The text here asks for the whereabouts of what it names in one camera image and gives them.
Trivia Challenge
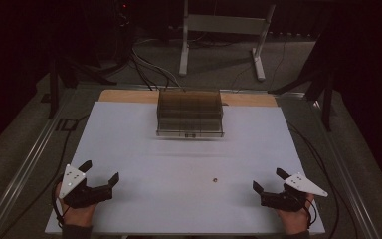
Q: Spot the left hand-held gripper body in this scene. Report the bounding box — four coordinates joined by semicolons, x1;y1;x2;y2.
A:
59;163;114;210

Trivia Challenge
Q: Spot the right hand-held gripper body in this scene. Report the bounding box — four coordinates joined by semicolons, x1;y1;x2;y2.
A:
260;171;329;213

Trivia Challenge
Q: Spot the clear plastic drawer box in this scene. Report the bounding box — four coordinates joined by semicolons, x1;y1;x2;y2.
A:
155;89;226;139

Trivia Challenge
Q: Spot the person's left hand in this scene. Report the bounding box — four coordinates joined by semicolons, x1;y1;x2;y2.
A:
55;183;97;228

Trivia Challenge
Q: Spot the person's right hand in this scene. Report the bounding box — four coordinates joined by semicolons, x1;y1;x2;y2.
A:
276;193;315;235

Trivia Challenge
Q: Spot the white table mat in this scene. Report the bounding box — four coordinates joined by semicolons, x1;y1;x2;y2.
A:
44;101;326;236

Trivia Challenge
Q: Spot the black tripod stand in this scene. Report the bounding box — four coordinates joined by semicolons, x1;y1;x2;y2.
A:
268;13;337;132
47;0;117;120

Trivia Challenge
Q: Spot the white metal stand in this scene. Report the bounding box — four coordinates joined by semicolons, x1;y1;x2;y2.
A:
178;0;277;83

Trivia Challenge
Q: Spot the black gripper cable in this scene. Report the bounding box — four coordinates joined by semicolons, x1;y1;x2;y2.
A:
0;114;92;239
287;121;360;239

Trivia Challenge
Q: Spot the aluminium rail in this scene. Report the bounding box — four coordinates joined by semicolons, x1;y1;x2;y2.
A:
306;99;382;239
0;89;78;239

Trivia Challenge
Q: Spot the floor cables bundle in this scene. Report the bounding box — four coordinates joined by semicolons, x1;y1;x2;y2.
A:
129;38;184;93

